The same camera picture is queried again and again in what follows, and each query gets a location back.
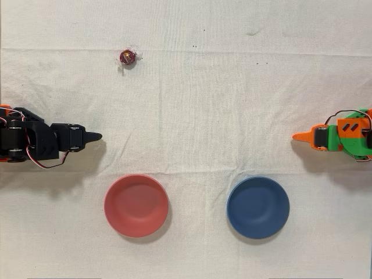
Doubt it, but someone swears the blue plastic bowl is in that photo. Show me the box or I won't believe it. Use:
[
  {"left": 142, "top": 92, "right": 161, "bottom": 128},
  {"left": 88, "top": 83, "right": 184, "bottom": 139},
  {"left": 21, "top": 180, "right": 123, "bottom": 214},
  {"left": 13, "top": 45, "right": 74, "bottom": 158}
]
[{"left": 226, "top": 176, "right": 291, "bottom": 240}]

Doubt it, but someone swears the red candy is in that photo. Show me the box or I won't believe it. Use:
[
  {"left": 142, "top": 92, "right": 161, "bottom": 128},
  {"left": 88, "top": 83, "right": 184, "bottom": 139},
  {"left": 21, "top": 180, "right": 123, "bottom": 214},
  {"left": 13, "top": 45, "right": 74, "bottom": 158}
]
[{"left": 117, "top": 45, "right": 143, "bottom": 72}]

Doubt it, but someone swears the red white black servo cable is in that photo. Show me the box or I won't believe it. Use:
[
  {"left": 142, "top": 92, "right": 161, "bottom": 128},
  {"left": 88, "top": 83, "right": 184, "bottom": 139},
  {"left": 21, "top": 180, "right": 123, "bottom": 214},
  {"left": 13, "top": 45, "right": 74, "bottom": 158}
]
[{"left": 26, "top": 144, "right": 71, "bottom": 169}]

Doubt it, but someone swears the pink plastic bowl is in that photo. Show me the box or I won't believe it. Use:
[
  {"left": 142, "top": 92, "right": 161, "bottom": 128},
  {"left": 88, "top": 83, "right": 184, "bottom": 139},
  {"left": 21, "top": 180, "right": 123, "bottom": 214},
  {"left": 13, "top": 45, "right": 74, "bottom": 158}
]
[{"left": 103, "top": 173, "right": 170, "bottom": 238}]

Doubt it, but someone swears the thin servo cable on orange arm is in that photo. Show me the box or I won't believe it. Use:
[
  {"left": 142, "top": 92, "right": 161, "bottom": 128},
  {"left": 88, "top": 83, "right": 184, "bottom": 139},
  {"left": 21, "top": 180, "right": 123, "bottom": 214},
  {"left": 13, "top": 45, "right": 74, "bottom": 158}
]
[{"left": 324, "top": 109, "right": 372, "bottom": 128}]

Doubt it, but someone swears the white table cloth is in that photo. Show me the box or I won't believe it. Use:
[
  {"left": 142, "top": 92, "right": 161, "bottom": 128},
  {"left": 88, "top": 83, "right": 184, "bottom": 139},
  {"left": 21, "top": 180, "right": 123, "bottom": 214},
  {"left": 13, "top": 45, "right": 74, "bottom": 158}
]
[{"left": 0, "top": 0, "right": 372, "bottom": 279}]

